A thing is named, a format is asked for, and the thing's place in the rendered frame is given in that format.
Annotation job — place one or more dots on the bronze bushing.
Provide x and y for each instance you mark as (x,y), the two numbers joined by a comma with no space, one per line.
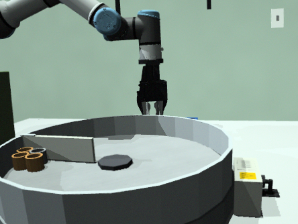
(34,162)
(27,149)
(19,161)

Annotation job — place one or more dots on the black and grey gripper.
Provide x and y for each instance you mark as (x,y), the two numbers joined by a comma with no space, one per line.
(153,89)

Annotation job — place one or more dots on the grey metal bushing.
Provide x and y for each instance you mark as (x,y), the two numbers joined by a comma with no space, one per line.
(42,151)

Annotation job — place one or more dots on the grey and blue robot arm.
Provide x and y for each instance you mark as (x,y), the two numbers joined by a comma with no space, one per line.
(145,27)

